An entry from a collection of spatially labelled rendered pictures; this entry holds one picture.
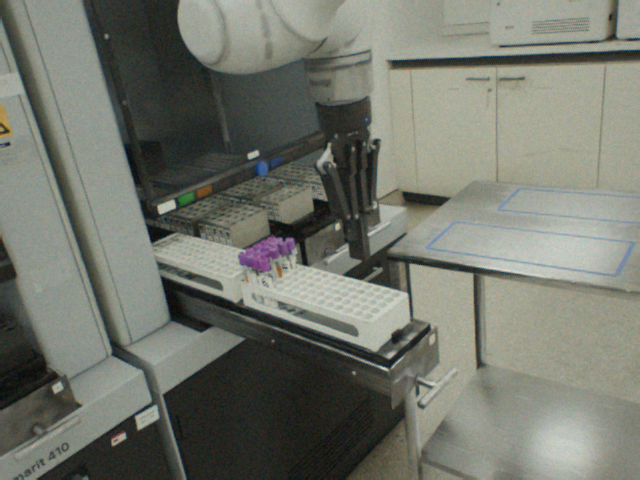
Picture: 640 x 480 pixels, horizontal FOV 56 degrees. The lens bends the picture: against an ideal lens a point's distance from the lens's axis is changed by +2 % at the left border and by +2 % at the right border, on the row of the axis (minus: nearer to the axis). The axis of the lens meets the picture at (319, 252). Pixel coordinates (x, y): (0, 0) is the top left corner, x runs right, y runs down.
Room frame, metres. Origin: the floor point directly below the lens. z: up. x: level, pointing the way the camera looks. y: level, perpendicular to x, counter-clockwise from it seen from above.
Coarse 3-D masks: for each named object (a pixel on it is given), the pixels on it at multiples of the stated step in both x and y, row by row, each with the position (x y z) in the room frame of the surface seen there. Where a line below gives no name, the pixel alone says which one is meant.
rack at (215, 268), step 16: (160, 240) 1.21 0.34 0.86; (176, 240) 1.20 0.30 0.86; (192, 240) 1.19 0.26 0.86; (208, 240) 1.17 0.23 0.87; (160, 256) 1.12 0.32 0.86; (176, 256) 1.11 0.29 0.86; (192, 256) 1.10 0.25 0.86; (208, 256) 1.09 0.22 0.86; (224, 256) 1.08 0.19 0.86; (160, 272) 1.13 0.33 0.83; (176, 272) 1.15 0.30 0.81; (192, 272) 1.04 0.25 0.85; (208, 272) 1.01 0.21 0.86; (224, 272) 1.01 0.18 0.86; (240, 272) 0.99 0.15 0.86; (208, 288) 1.02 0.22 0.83; (224, 288) 0.98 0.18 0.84; (240, 288) 0.98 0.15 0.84
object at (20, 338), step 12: (0, 336) 0.85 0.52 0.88; (12, 336) 0.86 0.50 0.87; (24, 336) 0.87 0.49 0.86; (0, 348) 0.84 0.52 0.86; (12, 348) 0.85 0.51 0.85; (24, 348) 0.86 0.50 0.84; (0, 360) 0.84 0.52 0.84; (12, 360) 0.85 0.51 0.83; (24, 360) 0.86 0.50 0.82; (0, 372) 0.83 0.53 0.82
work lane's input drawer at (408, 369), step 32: (192, 288) 1.05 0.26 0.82; (224, 320) 0.97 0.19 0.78; (256, 320) 0.91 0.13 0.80; (416, 320) 0.81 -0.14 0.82; (288, 352) 0.85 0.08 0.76; (320, 352) 0.80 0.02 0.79; (352, 352) 0.77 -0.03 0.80; (384, 352) 0.74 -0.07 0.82; (416, 352) 0.76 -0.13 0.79; (384, 384) 0.71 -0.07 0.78; (416, 384) 0.75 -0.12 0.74
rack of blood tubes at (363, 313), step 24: (264, 288) 0.91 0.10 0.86; (288, 288) 0.89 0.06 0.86; (312, 288) 0.88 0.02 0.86; (336, 288) 0.87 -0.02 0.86; (360, 288) 0.86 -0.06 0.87; (384, 288) 0.84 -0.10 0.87; (288, 312) 0.90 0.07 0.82; (312, 312) 0.90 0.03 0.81; (336, 312) 0.79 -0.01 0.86; (360, 312) 0.79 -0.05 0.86; (384, 312) 0.77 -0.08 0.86; (408, 312) 0.81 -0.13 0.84; (336, 336) 0.80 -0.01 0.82; (360, 336) 0.76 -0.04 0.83; (384, 336) 0.76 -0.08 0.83
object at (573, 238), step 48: (480, 192) 1.33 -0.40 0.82; (528, 192) 1.29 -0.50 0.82; (576, 192) 1.24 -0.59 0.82; (624, 192) 1.20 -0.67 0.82; (432, 240) 1.10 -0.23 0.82; (480, 240) 1.07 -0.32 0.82; (528, 240) 1.04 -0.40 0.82; (576, 240) 1.01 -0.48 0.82; (624, 240) 0.98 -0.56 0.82; (480, 288) 1.40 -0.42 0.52; (576, 288) 0.86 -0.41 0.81; (624, 288) 0.82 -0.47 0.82; (480, 336) 1.40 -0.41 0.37; (480, 384) 1.31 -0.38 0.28; (528, 384) 1.28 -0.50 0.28; (480, 432) 1.13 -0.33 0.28; (528, 432) 1.11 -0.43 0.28; (576, 432) 1.09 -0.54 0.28; (624, 432) 1.07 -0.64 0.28
